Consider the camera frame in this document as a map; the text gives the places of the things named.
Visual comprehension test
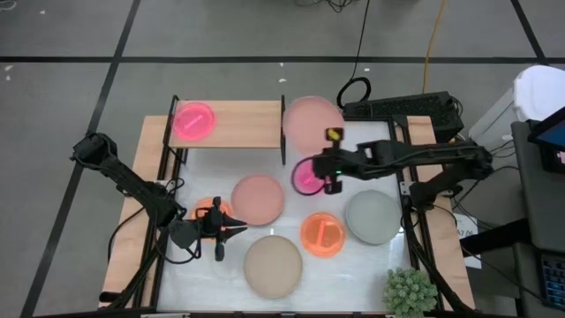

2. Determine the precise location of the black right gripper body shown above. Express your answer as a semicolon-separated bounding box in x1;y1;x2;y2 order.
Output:
324;140;350;196

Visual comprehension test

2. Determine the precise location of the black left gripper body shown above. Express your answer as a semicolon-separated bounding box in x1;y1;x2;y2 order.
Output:
193;196;231;262

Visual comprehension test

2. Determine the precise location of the small magenta translucent plate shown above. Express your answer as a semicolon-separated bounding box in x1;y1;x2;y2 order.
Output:
171;101;217;142
290;156;328;197

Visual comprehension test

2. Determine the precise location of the small orange translucent plate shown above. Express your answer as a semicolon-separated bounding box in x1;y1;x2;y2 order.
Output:
192;196;234;231
299;211;347;259

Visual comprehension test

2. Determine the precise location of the large pale pink plate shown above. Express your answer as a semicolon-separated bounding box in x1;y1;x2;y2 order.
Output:
230;174;285;228
282;95;346;156

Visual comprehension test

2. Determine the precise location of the large beige plate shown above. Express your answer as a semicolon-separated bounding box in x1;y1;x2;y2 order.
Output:
243;234;305;300

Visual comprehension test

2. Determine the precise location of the large grey plate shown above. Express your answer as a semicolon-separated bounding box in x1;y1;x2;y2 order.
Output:
344;189;403;246

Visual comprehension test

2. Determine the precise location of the wooden shelf with black sides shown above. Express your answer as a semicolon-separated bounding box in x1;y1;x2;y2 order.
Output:
162;94;288;167

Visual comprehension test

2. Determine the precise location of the white table board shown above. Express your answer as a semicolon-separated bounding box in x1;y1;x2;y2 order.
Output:
156;118;412;313

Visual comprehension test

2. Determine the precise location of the white paper sheet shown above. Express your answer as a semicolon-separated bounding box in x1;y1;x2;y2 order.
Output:
452;211;483;270

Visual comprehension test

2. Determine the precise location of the green artificial plant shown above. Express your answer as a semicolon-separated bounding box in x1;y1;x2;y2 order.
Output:
382;267;439;318

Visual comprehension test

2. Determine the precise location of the light grey cabinet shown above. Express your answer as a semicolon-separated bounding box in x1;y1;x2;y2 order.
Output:
467;87;517;149

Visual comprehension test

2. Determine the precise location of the black bar beside desk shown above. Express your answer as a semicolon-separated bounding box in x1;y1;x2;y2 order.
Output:
458;218;533;258

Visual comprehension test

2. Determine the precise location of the grey desk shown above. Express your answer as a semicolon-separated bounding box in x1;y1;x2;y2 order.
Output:
510;121;565;253

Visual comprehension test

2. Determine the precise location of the black monitor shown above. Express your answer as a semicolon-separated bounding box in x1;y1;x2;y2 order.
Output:
527;105;565;174

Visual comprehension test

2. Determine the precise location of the white plastic bin lid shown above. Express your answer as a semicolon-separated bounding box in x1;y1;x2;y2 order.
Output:
512;64;565;123

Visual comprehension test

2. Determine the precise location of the black keyboard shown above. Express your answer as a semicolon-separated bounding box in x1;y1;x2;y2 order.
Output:
536;251;565;311

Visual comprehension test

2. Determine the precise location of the black aluminium frame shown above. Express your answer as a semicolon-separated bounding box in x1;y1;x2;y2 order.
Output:
99;95;191;310
284;114;476;315

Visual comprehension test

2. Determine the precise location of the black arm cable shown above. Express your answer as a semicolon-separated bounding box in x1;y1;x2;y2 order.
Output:
107;205;149;264

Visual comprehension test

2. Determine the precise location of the black floor cable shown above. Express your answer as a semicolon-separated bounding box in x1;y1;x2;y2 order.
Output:
335;0;373;110

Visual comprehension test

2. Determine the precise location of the yellow floor cable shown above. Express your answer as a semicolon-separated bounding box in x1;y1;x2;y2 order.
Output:
421;0;449;95

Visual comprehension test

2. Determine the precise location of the black cable tangle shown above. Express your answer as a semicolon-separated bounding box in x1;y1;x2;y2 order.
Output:
294;0;354;13

